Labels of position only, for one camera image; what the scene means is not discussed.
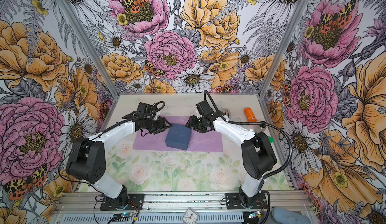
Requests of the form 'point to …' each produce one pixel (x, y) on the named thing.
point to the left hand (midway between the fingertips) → (168, 131)
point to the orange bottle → (250, 115)
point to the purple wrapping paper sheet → (212, 141)
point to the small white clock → (190, 217)
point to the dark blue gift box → (178, 136)
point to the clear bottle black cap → (262, 125)
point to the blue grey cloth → (284, 216)
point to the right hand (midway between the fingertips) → (189, 131)
